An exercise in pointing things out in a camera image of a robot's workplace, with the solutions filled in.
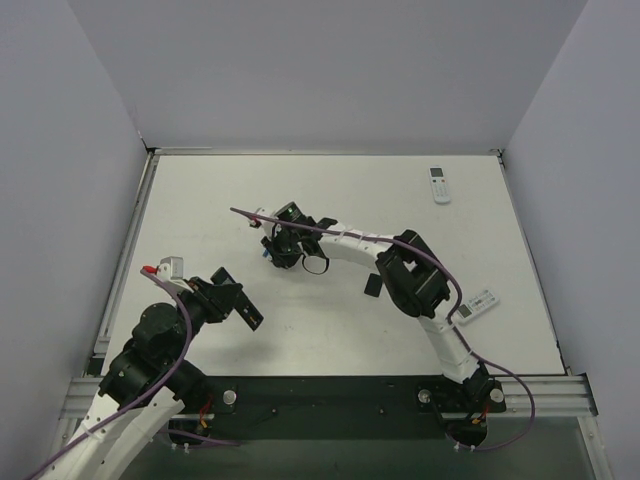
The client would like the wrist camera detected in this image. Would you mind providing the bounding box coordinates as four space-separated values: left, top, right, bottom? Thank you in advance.
249 207 278 240
141 256 184 284

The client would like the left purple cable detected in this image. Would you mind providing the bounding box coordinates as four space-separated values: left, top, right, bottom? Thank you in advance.
34 267 241 480

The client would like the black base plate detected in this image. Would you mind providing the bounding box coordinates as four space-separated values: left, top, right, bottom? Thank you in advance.
168 373 504 443

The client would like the black remote control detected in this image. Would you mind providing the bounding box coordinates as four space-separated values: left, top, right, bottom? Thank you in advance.
234 292 264 331

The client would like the small white remote control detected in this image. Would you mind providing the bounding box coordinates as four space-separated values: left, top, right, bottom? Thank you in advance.
454 288 500 324

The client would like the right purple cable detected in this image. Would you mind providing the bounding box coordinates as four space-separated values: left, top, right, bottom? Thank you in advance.
229 207 541 454

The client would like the black battery cover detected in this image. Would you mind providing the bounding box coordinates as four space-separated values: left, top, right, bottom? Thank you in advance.
364 273 383 298

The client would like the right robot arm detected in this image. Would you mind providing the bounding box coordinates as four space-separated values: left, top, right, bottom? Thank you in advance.
253 202 496 401

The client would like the purple cable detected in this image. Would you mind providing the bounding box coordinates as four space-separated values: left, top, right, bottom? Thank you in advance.
229 207 541 454
34 267 241 480

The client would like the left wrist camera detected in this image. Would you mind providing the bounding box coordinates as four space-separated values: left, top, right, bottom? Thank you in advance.
141 256 184 284

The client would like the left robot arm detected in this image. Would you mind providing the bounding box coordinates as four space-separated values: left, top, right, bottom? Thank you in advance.
41 262 243 479

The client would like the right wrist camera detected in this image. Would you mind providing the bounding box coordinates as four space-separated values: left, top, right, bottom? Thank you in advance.
249 207 278 240

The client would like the white remote control far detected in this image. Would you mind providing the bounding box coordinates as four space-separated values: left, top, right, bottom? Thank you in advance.
429 166 451 205

